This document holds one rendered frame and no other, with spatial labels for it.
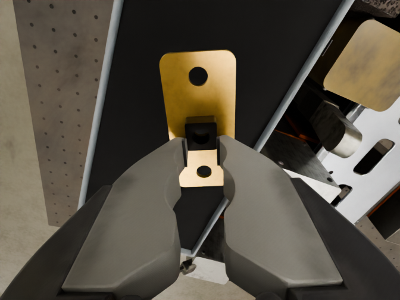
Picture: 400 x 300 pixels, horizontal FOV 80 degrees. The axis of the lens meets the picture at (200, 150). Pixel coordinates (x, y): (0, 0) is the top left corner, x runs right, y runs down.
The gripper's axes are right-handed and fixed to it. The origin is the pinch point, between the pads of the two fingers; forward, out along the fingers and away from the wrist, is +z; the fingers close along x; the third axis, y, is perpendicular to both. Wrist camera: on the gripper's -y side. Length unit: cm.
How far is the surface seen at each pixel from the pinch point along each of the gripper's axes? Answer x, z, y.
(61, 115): -42, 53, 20
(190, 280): -24, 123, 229
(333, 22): 8.8, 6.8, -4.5
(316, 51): 8.0, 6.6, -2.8
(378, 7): 15.4, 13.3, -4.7
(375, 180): 29.8, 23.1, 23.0
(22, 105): -109, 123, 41
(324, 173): 15.5, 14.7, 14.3
